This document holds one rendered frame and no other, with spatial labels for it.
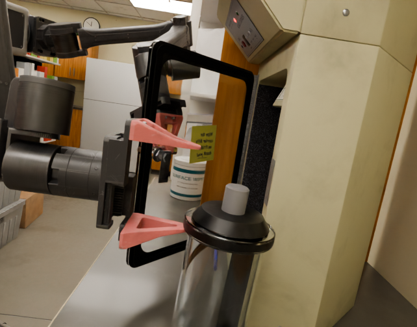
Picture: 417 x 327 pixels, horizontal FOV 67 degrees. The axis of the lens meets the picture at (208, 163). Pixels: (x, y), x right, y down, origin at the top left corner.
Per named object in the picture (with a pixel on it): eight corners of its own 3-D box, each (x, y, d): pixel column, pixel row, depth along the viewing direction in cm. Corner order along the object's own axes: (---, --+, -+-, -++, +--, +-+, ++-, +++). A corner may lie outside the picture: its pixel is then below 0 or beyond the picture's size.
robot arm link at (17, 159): (19, 185, 39) (-13, 191, 33) (26, 130, 39) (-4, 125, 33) (75, 193, 39) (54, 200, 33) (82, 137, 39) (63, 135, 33)
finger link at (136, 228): (193, 196, 33) (104, 183, 33) (185, 259, 34) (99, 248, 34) (195, 181, 40) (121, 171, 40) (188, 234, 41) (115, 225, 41)
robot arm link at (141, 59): (134, 61, 68) (132, 48, 62) (165, 58, 69) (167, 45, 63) (139, 91, 67) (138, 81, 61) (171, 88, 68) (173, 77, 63)
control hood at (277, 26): (259, 65, 74) (266, 20, 72) (301, 33, 42) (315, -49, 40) (210, 57, 74) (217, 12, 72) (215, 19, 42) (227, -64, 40)
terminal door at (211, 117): (228, 234, 80) (255, 72, 73) (127, 270, 56) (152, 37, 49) (225, 233, 80) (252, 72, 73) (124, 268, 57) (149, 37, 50)
